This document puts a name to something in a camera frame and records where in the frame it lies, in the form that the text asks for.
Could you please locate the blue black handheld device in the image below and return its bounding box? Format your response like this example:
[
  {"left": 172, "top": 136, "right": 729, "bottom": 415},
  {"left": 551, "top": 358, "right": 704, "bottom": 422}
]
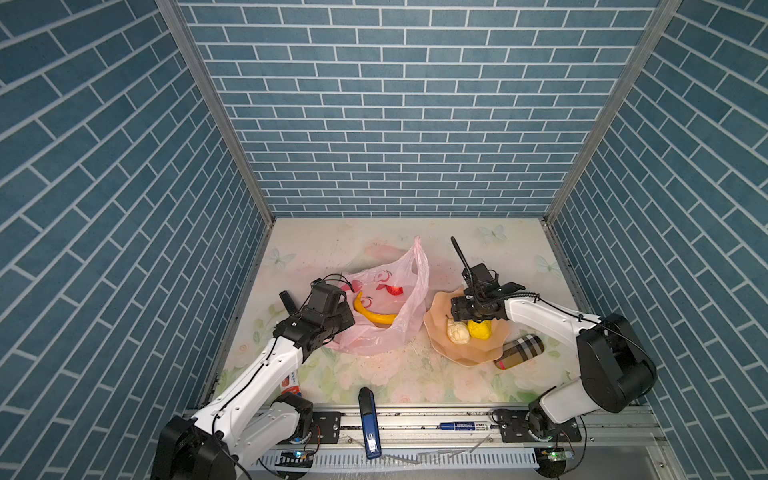
[{"left": 358, "top": 387, "right": 382, "bottom": 460}]

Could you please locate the red white blue tube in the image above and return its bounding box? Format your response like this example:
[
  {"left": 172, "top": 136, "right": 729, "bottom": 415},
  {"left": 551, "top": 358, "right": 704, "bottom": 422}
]
[{"left": 280, "top": 371, "right": 301, "bottom": 396}]

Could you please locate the aluminium front rail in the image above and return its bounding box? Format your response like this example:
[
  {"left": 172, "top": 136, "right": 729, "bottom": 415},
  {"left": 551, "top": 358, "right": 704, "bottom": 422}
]
[{"left": 376, "top": 404, "right": 667, "bottom": 450}]

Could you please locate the yellow fake banana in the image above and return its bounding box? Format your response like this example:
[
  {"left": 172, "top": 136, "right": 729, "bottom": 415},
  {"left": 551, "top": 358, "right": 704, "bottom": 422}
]
[{"left": 353, "top": 292, "right": 397, "bottom": 325}]

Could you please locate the pink plastic bag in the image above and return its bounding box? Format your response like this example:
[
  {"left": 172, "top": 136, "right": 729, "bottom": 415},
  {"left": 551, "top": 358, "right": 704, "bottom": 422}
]
[{"left": 327, "top": 237, "right": 430, "bottom": 356}]

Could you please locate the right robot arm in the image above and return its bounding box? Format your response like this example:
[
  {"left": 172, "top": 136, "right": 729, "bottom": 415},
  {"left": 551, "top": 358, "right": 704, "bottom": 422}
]
[{"left": 451, "top": 263, "right": 658, "bottom": 441}]

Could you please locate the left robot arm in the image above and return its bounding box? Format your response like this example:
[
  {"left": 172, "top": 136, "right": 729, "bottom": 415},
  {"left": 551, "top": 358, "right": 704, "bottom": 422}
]
[{"left": 150, "top": 279, "right": 355, "bottom": 479}]

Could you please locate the red fake strawberry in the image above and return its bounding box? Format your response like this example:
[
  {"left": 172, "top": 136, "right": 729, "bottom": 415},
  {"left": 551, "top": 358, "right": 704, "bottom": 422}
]
[{"left": 385, "top": 285, "right": 404, "bottom": 296}]

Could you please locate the pink scalloped bowl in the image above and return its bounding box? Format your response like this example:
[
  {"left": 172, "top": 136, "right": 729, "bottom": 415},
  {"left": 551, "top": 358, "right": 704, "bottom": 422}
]
[{"left": 423, "top": 289, "right": 516, "bottom": 367}]

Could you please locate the beige fake garlic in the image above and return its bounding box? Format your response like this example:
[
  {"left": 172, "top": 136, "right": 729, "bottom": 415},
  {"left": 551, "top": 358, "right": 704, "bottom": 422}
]
[{"left": 446, "top": 318, "right": 471, "bottom": 345}]

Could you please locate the yellow fake lemon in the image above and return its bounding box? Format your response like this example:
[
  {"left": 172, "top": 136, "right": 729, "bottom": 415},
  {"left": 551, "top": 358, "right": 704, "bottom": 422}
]
[{"left": 467, "top": 320, "right": 493, "bottom": 340}]

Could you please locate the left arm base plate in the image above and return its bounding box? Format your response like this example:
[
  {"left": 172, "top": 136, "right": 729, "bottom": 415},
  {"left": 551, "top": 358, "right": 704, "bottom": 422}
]
[{"left": 300, "top": 411, "right": 342, "bottom": 445}]

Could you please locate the plaid cylindrical can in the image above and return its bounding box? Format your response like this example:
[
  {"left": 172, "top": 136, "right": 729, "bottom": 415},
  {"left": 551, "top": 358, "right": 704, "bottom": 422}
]
[{"left": 494, "top": 334, "right": 545, "bottom": 370}]

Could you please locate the blue marker pen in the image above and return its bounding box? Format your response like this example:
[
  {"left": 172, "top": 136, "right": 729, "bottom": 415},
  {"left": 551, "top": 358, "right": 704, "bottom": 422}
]
[{"left": 437, "top": 421, "right": 491, "bottom": 432}]

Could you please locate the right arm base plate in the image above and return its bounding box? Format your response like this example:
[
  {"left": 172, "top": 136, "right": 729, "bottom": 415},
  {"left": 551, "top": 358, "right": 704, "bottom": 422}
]
[{"left": 490, "top": 408, "right": 583, "bottom": 443}]

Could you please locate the white slotted cable duct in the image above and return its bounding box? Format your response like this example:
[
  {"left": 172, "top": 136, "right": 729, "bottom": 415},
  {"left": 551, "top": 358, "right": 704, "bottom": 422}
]
[{"left": 261, "top": 448, "right": 539, "bottom": 473}]

